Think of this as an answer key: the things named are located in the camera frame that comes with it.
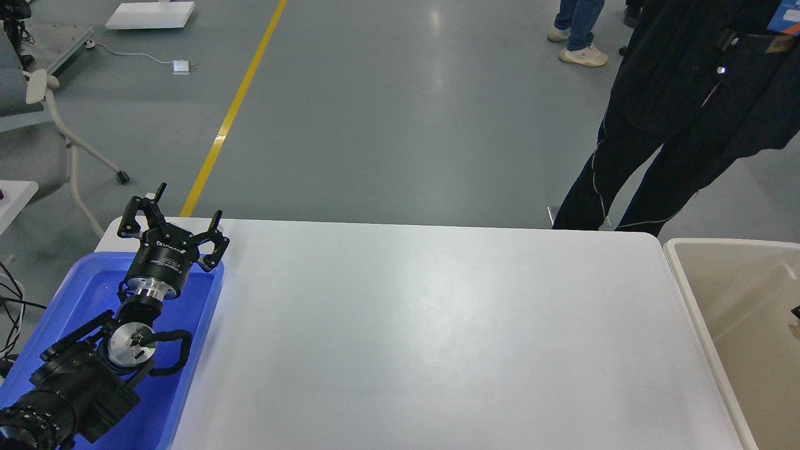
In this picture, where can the blue plastic tray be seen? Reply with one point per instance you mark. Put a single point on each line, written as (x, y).
(91, 287)

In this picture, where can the beige plastic bin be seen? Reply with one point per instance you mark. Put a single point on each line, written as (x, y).
(739, 293)

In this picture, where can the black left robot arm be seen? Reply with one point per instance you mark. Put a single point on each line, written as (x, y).
(86, 383)

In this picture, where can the brown paper ball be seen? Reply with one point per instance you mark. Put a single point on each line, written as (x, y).
(794, 330)

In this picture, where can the person in black clothes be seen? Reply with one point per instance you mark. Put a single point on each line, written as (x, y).
(701, 85)

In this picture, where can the white side table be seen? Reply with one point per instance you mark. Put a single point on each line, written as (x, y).
(15, 197)

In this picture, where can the grey office chair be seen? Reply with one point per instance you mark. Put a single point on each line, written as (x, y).
(37, 146)

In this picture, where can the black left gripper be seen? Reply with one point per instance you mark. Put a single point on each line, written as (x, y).
(160, 261)

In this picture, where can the white power adapter with cable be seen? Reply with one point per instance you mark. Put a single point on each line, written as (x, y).
(177, 66)

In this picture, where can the person in blue jeans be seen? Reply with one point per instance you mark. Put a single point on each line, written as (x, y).
(573, 25)

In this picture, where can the white flat board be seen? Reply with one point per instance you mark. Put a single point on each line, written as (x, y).
(151, 15)

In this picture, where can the left metal floor plate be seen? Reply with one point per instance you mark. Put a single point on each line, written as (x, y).
(553, 214)

